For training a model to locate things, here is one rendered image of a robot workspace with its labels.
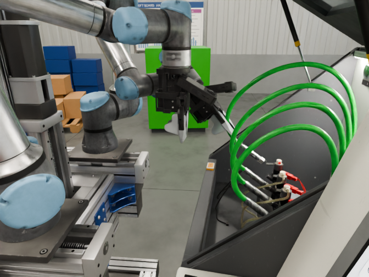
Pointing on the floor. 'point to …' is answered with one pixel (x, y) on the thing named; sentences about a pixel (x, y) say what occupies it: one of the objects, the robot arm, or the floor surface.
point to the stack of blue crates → (74, 68)
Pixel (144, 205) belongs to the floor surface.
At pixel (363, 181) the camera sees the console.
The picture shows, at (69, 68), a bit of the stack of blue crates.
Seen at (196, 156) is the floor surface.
